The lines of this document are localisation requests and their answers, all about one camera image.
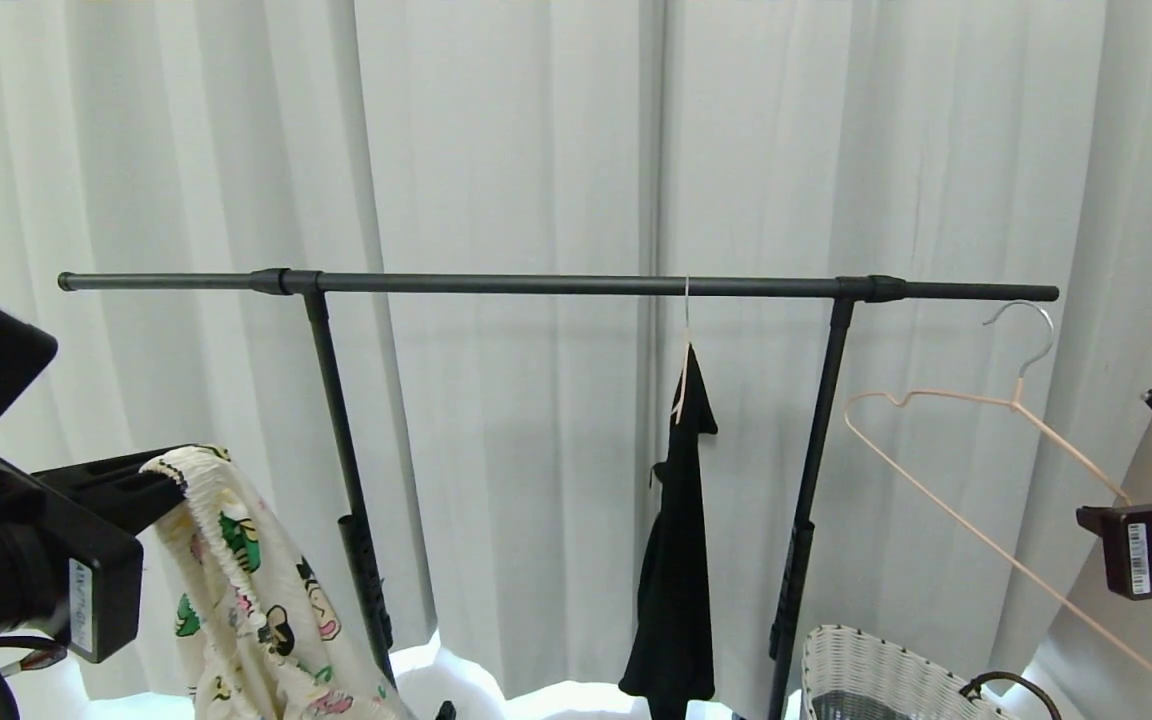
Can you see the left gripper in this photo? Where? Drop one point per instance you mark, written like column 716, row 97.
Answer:
column 16, row 560

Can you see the cream printed garment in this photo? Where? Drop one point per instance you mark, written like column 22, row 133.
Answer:
column 256, row 600

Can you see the pink clothes hanger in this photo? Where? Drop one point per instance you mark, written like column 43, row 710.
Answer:
column 683, row 375
column 936, row 398

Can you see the black short-sleeved shirt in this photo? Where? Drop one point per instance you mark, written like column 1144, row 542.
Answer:
column 676, row 560

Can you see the white laundry basket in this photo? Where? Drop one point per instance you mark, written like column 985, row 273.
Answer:
column 876, row 665

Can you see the black clothes rack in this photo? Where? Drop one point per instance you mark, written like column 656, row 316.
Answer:
column 556, row 285

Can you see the white curtain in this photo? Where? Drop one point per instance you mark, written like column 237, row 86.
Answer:
column 536, row 150

